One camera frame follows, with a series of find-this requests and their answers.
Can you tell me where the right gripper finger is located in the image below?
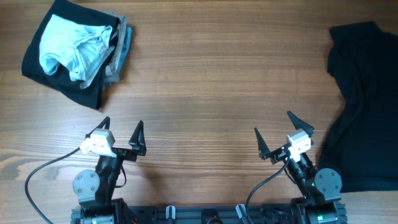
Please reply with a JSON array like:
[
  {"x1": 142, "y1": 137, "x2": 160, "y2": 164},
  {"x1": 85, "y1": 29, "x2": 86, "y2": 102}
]
[
  {"x1": 254, "y1": 128, "x2": 271, "y2": 160},
  {"x1": 287, "y1": 111, "x2": 314, "y2": 137}
]

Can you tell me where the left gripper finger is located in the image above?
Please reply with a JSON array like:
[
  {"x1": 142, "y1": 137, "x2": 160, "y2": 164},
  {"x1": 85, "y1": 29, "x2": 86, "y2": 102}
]
[
  {"x1": 129, "y1": 120, "x2": 146, "y2": 152},
  {"x1": 85, "y1": 116, "x2": 111, "y2": 138}
]

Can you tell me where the black t-shirt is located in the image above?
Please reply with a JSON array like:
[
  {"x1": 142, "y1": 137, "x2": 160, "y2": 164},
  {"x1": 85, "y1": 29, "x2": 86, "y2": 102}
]
[{"x1": 320, "y1": 21, "x2": 397, "y2": 192}]

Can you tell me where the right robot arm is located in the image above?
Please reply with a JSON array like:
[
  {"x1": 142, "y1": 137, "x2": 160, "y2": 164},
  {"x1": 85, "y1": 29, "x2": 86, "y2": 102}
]
[{"x1": 245, "y1": 111, "x2": 348, "y2": 224}]

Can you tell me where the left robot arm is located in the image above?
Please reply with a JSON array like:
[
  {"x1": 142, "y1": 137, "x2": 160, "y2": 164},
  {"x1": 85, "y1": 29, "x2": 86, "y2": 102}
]
[{"x1": 70, "y1": 117, "x2": 147, "y2": 224}]

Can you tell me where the grey folded garment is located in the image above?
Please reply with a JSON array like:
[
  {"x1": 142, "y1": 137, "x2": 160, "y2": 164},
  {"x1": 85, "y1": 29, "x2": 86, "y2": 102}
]
[{"x1": 80, "y1": 11, "x2": 127, "y2": 89}]

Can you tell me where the folded black garment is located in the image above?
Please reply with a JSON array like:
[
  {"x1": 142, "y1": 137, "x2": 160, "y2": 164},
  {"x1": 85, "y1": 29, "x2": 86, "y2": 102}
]
[{"x1": 21, "y1": 0, "x2": 119, "y2": 110}]

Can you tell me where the light blue crumpled garment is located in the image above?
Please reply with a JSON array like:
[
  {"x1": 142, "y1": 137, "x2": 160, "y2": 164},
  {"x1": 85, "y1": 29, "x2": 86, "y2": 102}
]
[{"x1": 39, "y1": 14, "x2": 113, "y2": 81}]

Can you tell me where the right black cable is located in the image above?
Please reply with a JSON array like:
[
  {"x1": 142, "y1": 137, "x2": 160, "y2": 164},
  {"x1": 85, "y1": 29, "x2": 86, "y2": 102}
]
[{"x1": 244, "y1": 157, "x2": 292, "y2": 224}]

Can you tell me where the black cable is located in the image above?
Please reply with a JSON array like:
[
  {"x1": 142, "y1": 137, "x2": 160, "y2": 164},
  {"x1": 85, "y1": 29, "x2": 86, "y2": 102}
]
[
  {"x1": 24, "y1": 147, "x2": 81, "y2": 224},
  {"x1": 244, "y1": 157, "x2": 292, "y2": 224}
]

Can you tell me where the left black cable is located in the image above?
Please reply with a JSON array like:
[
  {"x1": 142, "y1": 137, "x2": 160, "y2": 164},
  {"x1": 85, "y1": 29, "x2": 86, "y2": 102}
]
[{"x1": 24, "y1": 147, "x2": 81, "y2": 224}]

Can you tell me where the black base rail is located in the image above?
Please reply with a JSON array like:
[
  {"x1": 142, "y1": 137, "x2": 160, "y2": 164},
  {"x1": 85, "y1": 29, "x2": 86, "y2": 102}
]
[{"x1": 70, "y1": 203, "x2": 348, "y2": 224}]

